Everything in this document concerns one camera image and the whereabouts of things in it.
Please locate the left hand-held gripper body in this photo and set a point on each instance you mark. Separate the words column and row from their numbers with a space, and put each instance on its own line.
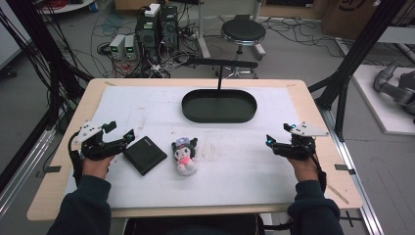
column 94, row 148

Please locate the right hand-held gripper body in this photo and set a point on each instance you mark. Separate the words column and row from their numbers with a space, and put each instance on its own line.
column 298, row 147

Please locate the black wallet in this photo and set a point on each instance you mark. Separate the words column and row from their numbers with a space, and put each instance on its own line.
column 145, row 155

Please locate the black oval tray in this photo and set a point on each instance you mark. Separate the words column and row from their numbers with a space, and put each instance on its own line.
column 219, row 107

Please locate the black and pink plush toy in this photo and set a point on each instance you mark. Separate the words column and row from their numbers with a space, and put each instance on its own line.
column 185, row 156

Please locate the person's left hand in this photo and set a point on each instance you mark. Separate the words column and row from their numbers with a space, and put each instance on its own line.
column 96, row 167

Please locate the person's right hand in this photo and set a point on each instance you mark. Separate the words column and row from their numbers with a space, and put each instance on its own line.
column 305, row 169

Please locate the black tape strip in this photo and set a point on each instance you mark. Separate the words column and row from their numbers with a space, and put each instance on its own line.
column 344, row 168
column 52, row 169

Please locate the white table mat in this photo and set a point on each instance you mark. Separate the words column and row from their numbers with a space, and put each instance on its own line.
column 235, row 176

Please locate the grey power supply unit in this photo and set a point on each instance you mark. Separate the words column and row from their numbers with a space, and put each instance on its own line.
column 117, row 45
column 130, row 47

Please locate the white floor board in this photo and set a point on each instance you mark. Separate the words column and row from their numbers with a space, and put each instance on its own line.
column 375, row 98

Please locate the black T-shaped stand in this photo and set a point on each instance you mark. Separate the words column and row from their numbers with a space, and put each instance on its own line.
column 220, row 63

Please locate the black computer tower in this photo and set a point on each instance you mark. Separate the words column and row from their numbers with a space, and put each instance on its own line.
column 169, row 27
column 147, row 36

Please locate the black round stool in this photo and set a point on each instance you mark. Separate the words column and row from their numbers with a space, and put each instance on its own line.
column 243, row 32

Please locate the white box on computer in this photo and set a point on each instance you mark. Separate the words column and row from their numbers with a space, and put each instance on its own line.
column 152, row 9

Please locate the cardboard box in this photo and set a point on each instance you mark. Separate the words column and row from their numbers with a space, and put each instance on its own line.
column 349, row 16

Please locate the aluminium rail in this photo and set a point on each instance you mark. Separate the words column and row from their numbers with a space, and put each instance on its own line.
column 355, row 182
column 23, row 163

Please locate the black metal frame post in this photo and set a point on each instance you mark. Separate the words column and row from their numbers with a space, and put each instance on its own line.
column 39, row 49
column 355, row 55

